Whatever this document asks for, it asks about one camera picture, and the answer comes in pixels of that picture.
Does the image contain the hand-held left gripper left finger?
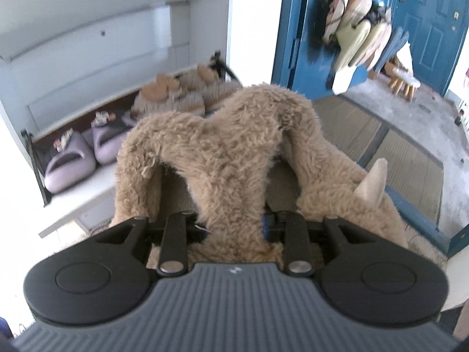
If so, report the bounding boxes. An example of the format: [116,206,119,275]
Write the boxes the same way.
[97,211,209,276]

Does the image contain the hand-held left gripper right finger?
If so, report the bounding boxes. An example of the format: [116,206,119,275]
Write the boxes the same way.
[263,211,371,276]

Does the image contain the purple slide slipper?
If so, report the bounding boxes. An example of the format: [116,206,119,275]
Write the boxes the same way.
[44,128,98,194]
[86,112,138,165]

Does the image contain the cream fluffy bow slipper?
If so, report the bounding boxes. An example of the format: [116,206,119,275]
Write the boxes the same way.
[179,64,242,112]
[130,74,206,120]

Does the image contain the white shoe cabinet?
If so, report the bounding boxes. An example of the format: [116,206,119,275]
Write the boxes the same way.
[0,0,286,241]

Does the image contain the brown ribbed outdoor mat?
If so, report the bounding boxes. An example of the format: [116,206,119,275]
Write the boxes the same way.
[311,95,446,224]

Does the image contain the printed cartoon doormat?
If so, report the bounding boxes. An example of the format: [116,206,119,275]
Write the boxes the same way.
[86,214,449,265]

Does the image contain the small wooden stool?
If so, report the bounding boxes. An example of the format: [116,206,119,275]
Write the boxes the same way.
[388,70,420,101]

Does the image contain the bundle of hanging slippers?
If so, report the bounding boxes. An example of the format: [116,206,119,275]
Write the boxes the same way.
[322,0,411,74]

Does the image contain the blue open door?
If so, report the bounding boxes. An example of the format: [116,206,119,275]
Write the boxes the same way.
[293,0,371,99]

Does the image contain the blue panelled door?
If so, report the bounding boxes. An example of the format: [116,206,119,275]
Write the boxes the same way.
[397,0,469,98]

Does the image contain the black metal shelf bracket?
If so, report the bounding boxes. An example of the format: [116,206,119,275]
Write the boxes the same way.
[20,128,52,207]
[210,53,243,89]

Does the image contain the light wooden frame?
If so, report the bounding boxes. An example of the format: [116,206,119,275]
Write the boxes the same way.
[370,40,415,81]

